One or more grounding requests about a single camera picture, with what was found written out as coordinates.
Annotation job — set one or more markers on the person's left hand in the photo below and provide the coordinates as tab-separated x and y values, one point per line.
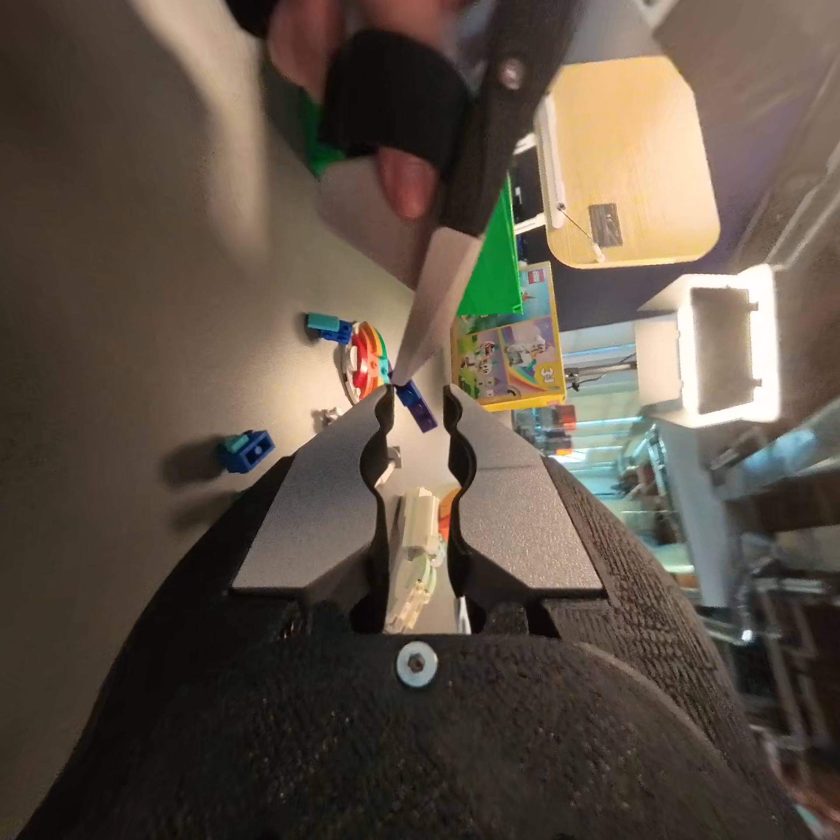
407	187

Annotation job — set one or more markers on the green plastic bin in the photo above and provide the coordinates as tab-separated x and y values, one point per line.
492	262

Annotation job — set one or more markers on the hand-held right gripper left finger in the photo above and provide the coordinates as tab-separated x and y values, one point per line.
308	525

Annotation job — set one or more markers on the light wooden board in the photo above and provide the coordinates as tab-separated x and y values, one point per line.
623	151

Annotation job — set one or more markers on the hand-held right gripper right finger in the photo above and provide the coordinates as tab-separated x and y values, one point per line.
525	525

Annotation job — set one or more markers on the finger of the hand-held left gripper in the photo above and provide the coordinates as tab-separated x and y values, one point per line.
439	289

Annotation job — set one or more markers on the white lego unicorn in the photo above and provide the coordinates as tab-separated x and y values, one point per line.
413	544

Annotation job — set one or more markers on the rainbow lego disc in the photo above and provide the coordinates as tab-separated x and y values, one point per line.
364	361

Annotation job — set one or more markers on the purple lego plate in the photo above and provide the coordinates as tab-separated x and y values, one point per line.
417	407

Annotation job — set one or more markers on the blue lego brick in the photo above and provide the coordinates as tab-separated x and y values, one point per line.
249	453

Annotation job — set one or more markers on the white lego leg assembly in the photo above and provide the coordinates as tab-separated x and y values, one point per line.
326	416

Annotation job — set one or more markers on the white studio light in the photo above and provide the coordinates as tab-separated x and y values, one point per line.
663	367

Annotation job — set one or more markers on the teal lego brick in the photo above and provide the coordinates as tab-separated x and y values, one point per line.
325	327

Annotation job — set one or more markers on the yellow lego box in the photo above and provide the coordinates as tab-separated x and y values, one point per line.
512	354

